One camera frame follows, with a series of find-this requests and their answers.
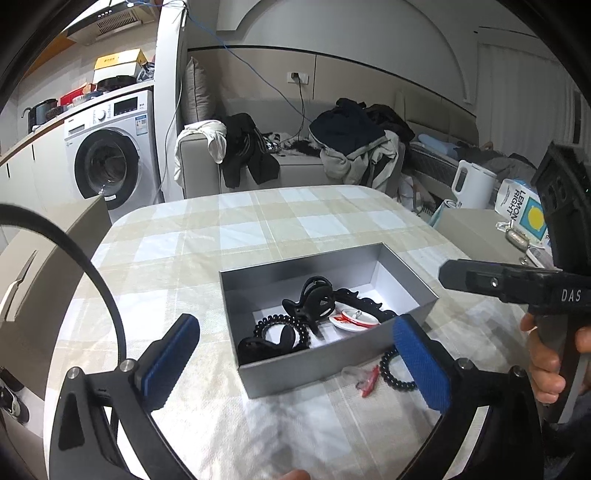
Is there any black hair claw clip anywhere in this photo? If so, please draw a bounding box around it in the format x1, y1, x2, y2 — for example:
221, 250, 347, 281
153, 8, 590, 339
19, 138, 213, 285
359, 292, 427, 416
237, 327, 299, 366
281, 275, 336, 336

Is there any grey side table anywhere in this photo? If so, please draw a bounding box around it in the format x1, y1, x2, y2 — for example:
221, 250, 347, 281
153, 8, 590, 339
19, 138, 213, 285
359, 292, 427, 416
431, 208, 556, 269

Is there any white electric kettle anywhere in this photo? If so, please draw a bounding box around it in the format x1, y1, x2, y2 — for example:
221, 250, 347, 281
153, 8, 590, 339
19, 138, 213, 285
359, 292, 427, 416
450, 159, 500, 211

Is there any dark clothes pile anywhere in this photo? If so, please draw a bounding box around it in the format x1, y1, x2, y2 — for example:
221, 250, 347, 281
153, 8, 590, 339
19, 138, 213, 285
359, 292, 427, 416
308, 97, 417, 153

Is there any blue cable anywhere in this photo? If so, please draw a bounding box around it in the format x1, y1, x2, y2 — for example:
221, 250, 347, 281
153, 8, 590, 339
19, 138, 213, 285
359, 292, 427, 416
181, 0, 302, 99

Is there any white cabinet with wooden top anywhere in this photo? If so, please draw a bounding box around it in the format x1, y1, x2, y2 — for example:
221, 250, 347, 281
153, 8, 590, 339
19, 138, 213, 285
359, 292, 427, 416
0, 104, 93, 241

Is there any white garment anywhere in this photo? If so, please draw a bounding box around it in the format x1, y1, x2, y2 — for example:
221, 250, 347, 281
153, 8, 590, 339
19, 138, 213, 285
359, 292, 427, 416
174, 119, 230, 186

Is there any red-edged white round pin badge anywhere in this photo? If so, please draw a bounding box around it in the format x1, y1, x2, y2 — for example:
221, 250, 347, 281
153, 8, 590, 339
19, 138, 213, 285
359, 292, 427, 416
329, 308, 382, 332

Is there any red container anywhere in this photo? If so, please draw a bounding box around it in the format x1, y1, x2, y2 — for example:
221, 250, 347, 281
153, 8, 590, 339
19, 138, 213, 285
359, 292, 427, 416
59, 88, 89, 107

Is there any grey pillow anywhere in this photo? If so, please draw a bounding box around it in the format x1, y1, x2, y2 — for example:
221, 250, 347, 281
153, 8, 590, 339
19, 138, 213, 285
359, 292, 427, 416
182, 57, 218, 126

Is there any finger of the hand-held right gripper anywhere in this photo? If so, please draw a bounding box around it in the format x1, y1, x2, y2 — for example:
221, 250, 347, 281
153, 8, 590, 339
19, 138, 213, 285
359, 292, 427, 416
438, 259, 537, 304

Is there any black striped garment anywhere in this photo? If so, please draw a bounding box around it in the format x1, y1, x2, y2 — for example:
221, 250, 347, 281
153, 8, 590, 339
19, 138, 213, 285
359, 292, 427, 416
221, 113, 281, 188

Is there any blue and white carton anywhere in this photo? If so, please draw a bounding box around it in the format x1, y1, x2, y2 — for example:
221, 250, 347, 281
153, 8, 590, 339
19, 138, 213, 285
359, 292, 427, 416
496, 177, 549, 246

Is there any black bead bracelet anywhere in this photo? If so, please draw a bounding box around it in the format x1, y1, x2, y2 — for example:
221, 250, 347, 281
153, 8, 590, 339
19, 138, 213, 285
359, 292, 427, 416
381, 346, 419, 393

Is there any light grey jacket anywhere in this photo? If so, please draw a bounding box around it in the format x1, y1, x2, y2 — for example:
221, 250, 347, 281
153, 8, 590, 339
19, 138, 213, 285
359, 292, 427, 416
318, 131, 408, 193

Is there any bed mattress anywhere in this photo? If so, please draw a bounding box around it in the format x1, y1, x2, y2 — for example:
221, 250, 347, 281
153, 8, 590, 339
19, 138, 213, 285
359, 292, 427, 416
405, 119, 542, 195

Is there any plaid tablecloth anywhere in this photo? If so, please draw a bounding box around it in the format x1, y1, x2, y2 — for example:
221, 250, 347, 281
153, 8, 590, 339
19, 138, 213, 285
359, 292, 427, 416
44, 185, 546, 480

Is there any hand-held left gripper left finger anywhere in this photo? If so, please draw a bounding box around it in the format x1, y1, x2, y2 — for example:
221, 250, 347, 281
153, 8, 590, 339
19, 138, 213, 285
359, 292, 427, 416
48, 313, 201, 480

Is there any yellow box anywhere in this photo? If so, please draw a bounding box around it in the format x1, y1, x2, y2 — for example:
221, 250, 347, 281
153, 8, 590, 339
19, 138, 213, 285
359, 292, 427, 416
93, 48, 149, 82

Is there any long black banana hair clip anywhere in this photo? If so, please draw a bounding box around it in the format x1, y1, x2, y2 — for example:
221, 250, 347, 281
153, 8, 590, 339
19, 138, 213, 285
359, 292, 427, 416
333, 286, 398, 324

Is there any black spiral hair tie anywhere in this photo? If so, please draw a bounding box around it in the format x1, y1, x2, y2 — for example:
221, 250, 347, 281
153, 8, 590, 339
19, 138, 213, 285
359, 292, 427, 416
252, 314, 311, 340

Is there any dark shoe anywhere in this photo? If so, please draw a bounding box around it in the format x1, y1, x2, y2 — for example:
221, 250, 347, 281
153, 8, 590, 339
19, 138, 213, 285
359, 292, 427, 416
0, 367, 31, 426

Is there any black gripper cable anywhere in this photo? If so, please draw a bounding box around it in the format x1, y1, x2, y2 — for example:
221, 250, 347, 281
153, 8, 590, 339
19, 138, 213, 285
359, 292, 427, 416
0, 203, 129, 462

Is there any beige sofa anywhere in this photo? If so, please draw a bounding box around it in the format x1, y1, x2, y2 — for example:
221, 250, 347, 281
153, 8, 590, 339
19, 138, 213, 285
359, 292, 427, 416
177, 133, 409, 200

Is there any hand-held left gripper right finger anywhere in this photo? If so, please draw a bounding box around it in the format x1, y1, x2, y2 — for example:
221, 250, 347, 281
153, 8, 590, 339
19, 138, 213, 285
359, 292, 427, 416
392, 314, 546, 480

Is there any black power cable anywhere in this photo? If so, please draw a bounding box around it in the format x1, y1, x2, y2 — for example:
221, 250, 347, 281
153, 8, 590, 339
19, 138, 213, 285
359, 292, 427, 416
294, 80, 308, 140

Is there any person's right hand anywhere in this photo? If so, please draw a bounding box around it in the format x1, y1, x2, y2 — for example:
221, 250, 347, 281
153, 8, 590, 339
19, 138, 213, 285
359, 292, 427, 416
519, 314, 591, 404

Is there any range hood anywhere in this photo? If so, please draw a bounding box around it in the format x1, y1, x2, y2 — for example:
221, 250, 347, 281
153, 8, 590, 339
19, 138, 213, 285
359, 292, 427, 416
65, 0, 144, 45

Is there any grey cardboard box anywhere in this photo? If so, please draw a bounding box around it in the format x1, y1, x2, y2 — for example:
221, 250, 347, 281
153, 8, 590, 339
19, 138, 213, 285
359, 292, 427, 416
218, 242, 441, 400

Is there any white washing machine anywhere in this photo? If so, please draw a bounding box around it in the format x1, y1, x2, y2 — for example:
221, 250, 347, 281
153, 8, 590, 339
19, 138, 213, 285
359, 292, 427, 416
64, 89, 163, 225

